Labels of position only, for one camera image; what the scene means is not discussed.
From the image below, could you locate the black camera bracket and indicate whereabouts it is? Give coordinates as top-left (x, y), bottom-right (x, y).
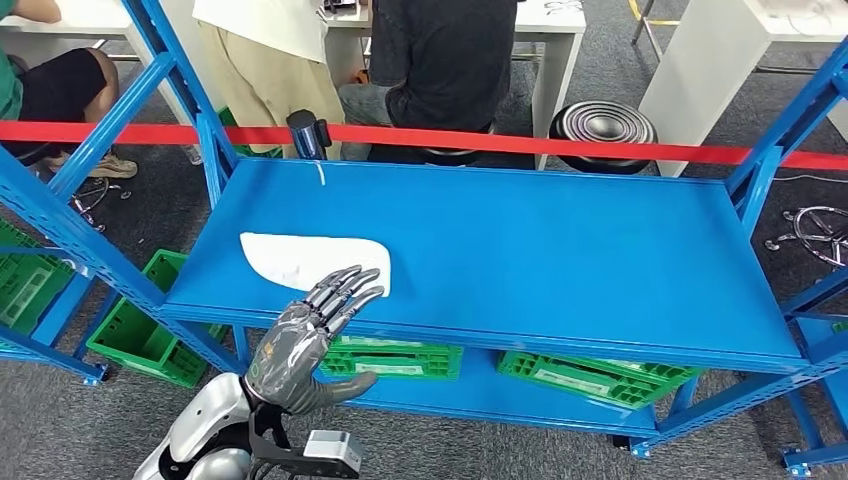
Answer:
top-left (246, 404), bottom-right (319, 480)

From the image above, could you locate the person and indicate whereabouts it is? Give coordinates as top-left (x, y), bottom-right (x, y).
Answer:
top-left (0, 0), bottom-right (139, 181)
top-left (337, 0), bottom-right (519, 164)
top-left (192, 0), bottom-right (347, 160)

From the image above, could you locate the black chrome barrier post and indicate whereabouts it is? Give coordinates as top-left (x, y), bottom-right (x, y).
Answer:
top-left (286, 109), bottom-right (333, 162)

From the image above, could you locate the chrome chair base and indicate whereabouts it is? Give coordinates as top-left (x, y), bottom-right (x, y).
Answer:
top-left (69, 175), bottom-right (134, 233)
top-left (765, 205), bottom-right (848, 270)

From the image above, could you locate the white curved plastic part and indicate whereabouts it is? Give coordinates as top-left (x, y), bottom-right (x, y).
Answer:
top-left (239, 231), bottom-right (392, 296)

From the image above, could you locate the black round ringed stool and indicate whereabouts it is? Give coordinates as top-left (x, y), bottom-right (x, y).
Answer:
top-left (548, 100), bottom-right (657, 176)

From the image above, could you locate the white floor cable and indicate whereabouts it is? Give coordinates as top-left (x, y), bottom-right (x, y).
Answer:
top-left (771, 173), bottom-right (848, 186)

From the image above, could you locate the open empty green crate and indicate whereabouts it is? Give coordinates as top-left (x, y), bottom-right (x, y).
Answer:
top-left (86, 248), bottom-right (230, 390)

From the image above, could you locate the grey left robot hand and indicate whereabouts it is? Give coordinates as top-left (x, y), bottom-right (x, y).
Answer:
top-left (243, 264), bottom-right (387, 417)

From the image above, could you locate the red barrier belt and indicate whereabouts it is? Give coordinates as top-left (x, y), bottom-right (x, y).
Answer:
top-left (0, 121), bottom-right (848, 172)

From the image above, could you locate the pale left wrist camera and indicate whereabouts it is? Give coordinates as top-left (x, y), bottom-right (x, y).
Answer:
top-left (301, 430), bottom-right (364, 480)

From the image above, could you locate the green plastic crate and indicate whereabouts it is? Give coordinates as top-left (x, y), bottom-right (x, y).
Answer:
top-left (498, 367), bottom-right (677, 411)
top-left (498, 351), bottom-right (702, 392)
top-left (321, 334), bottom-right (465, 364)
top-left (319, 354), bottom-right (464, 382)
top-left (217, 105), bottom-right (285, 160)
top-left (0, 218), bottom-right (74, 352)

